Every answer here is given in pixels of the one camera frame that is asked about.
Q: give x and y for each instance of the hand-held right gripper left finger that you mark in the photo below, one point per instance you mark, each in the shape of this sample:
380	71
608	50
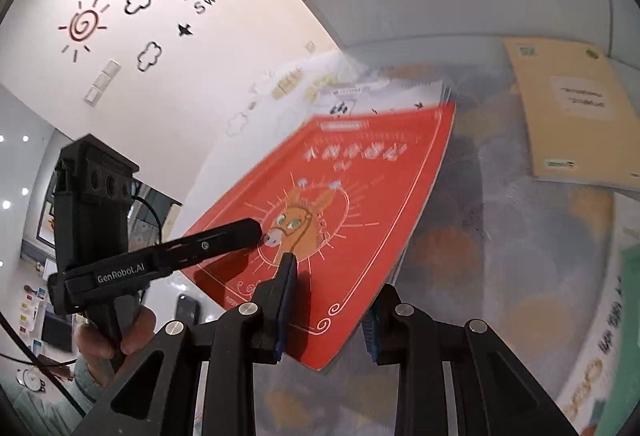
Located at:
285	316

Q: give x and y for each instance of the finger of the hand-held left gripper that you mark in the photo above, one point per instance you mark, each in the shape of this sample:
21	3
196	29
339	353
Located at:
220	238

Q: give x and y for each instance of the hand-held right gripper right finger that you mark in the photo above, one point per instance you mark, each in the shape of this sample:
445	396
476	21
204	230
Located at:
374	341

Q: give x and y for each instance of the red cover book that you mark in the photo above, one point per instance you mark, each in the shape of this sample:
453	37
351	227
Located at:
360	176

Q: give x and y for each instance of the person's left forearm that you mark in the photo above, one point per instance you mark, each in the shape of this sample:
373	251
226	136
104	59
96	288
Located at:
75	396

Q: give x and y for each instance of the person's left hand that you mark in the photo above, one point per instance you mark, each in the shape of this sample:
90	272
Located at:
137	328

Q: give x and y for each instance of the black monitor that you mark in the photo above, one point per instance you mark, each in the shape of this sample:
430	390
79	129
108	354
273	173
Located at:
57	333

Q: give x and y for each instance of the printed tablecloth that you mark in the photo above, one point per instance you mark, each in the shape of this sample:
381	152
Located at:
500	266

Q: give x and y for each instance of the white cartoon cover book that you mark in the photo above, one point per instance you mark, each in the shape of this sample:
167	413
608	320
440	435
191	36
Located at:
380	95

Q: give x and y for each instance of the beige cover book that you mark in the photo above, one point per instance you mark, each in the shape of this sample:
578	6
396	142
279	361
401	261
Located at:
565	115

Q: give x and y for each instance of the white wall switch panel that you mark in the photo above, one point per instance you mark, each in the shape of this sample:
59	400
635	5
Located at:
102	83

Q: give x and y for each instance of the red sun wall sticker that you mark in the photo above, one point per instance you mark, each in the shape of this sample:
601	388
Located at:
82	26

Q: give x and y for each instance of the black bird wall sticker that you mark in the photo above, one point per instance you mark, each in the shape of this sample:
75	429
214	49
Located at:
185	29

